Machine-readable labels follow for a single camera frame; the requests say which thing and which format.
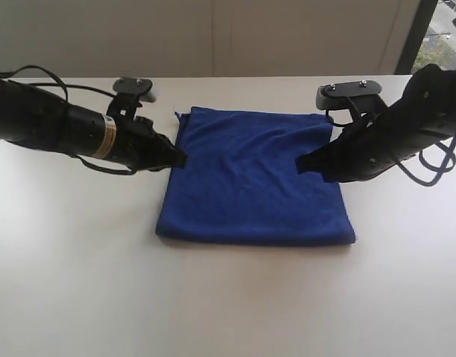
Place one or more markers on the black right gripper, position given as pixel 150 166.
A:
pixel 364 151

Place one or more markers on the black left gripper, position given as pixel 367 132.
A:
pixel 139 147

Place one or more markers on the blue towel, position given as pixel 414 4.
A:
pixel 240 185

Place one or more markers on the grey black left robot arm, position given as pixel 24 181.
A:
pixel 34 118

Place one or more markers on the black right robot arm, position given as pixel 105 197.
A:
pixel 417 133

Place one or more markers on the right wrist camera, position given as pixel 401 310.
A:
pixel 358 95

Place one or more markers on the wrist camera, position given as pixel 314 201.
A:
pixel 130 93
pixel 358 95

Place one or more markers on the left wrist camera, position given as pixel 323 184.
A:
pixel 130 93

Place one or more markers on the dark window frame post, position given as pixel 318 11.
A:
pixel 414 40

